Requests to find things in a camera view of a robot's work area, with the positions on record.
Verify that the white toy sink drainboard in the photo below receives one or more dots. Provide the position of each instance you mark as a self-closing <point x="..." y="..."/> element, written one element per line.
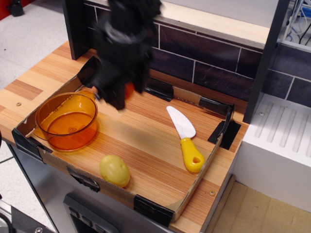
<point x="275" y="155"/>

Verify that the orange transparent plastic pot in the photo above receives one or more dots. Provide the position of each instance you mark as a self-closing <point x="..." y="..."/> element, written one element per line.
<point x="68" y="121"/>

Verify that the toy knife yellow handle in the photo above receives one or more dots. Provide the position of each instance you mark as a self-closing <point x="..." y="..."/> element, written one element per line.
<point x="192" y="157"/>

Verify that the dark grey shelf post left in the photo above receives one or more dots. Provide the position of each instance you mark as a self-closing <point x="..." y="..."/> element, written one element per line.
<point x="79" y="18"/>

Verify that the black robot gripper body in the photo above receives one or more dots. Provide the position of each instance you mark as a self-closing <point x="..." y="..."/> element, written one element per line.
<point x="120" y="52"/>

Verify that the grey toy oven front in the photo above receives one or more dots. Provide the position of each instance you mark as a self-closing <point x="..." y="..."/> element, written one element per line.
<point x="87" y="218"/>

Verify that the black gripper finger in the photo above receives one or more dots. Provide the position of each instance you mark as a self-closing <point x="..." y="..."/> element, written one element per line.
<point x="113" y="94"/>
<point x="140" y="76"/>

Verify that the yellow toy potato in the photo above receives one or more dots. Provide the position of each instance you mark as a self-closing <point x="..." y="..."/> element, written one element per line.
<point x="114" y="170"/>

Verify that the dark grey shelf post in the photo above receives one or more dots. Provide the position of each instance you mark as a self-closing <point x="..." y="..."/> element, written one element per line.
<point x="79" y="18"/>
<point x="271" y="43"/>

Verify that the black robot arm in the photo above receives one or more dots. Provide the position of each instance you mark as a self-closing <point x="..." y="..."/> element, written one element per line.
<point x="130" y="12"/>

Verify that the dark grey shelf post right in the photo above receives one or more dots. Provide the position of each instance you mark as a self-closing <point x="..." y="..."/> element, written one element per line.
<point x="271" y="43"/>

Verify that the light wooden shelf board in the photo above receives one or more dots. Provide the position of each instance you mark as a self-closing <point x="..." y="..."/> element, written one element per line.
<point x="213" y="25"/>

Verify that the orange toy carrot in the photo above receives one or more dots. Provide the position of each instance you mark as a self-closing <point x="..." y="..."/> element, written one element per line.
<point x="129" y="89"/>

